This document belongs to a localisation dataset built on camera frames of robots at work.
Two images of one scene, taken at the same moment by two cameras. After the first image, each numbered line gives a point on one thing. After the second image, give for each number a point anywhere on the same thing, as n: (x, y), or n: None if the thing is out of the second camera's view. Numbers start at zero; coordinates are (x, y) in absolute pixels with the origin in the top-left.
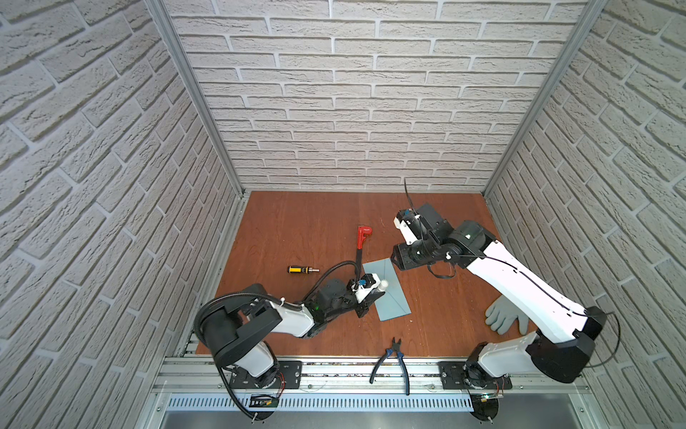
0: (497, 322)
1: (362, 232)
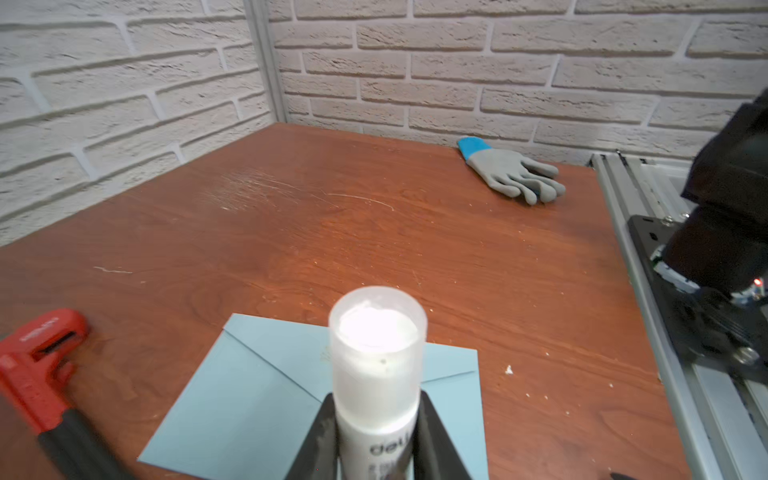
0: (511, 174)
1: (33, 381)
